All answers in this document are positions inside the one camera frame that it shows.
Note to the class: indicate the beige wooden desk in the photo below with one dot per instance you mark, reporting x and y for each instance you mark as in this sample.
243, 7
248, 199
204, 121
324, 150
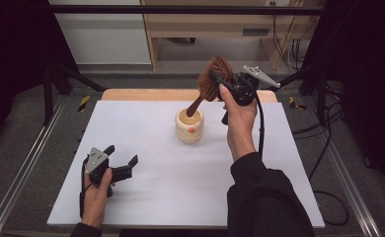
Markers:
197, 24

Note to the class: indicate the yellow black floor tape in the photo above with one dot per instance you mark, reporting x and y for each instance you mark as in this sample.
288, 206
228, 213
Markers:
295, 103
84, 103

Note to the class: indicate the cream ringed holder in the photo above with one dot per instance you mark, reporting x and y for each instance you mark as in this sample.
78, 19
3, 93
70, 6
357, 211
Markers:
189, 135

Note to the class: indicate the black frame leg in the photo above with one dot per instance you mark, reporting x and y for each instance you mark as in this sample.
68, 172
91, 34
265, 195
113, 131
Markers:
48, 95
322, 95

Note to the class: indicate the aluminium floor rail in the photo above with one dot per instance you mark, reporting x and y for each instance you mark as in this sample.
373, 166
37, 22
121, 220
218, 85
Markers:
351, 187
19, 171

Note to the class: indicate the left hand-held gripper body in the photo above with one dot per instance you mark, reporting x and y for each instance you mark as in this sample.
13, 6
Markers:
96, 161

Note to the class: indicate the black frame bar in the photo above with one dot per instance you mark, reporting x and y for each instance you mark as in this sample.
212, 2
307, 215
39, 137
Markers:
180, 10

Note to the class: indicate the black curtain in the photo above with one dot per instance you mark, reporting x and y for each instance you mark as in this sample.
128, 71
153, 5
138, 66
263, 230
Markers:
13, 59
361, 65

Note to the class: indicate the person's right hand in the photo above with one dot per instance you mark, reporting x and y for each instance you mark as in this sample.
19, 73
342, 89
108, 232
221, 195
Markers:
241, 128

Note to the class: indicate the wooden hairbrush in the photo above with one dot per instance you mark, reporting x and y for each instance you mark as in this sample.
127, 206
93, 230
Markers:
207, 86

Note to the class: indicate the white power strip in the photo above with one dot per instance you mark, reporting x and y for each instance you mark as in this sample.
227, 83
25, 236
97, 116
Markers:
277, 3

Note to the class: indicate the person's left hand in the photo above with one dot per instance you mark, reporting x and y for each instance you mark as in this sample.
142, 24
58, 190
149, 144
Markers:
93, 200

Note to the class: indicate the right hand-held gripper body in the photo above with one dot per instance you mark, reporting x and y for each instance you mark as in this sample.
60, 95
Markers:
245, 90

